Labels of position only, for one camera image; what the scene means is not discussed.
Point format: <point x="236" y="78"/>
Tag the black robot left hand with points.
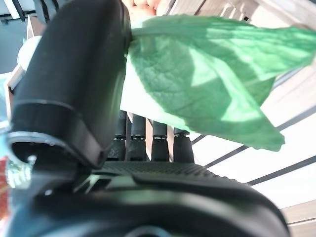
<point x="74" y="74"/>

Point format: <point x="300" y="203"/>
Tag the wooden slatted crate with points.
<point x="296" y="81"/>

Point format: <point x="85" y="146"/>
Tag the napa cabbage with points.
<point x="197" y="74"/>

